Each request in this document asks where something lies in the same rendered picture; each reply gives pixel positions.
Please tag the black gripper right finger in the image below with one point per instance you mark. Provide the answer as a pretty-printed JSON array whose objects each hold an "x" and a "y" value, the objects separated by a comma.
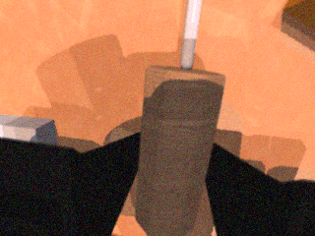
[{"x": 246, "y": 202}]

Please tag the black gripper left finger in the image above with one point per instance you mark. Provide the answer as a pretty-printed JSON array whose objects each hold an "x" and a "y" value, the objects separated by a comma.
[{"x": 90, "y": 187}]

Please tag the hook tool with wooden handle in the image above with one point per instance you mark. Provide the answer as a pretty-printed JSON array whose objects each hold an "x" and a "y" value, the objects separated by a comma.
[{"x": 181, "y": 112}]

